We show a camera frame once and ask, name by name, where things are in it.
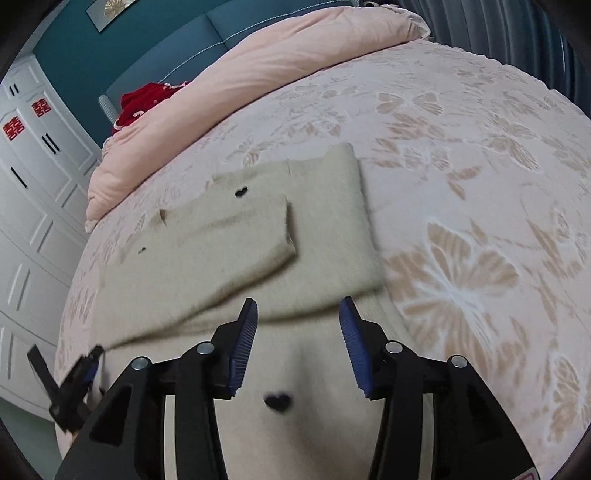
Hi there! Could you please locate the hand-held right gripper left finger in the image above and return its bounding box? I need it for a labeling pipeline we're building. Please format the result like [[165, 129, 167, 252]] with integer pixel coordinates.
[[54, 298, 259, 480]]

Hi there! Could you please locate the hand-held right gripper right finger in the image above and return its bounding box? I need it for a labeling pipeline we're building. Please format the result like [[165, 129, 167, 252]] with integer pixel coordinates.
[[338, 296, 541, 480]]

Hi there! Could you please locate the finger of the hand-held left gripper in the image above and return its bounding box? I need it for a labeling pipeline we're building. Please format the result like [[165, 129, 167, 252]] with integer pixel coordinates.
[[64, 345, 105, 403], [26, 344, 89, 435]]

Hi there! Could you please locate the beige knit sweater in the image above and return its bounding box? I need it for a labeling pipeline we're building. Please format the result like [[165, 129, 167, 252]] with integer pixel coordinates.
[[90, 143, 435, 480]]

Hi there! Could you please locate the white wardrobe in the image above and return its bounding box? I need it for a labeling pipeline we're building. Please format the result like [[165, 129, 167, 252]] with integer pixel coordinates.
[[0, 53, 105, 416]]

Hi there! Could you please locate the butterfly print bed sheet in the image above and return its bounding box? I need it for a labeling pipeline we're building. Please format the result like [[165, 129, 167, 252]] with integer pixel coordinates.
[[54, 37, 591, 480]]

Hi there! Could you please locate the red cloth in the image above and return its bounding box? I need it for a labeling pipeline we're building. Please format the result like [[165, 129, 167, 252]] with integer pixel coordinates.
[[112, 82, 192, 136]]

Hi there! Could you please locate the pink duvet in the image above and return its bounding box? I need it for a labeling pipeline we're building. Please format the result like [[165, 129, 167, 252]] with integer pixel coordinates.
[[85, 7, 431, 234]]

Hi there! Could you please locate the blue padded headboard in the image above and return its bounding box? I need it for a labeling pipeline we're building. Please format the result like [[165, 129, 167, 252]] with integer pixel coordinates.
[[98, 0, 357, 136]]

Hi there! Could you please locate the grey curtain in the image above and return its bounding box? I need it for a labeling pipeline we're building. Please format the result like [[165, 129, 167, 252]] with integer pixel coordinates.
[[397, 0, 591, 112]]

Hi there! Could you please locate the framed wall picture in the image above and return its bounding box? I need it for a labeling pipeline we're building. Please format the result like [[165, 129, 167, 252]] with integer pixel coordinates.
[[85, 0, 156, 20]]

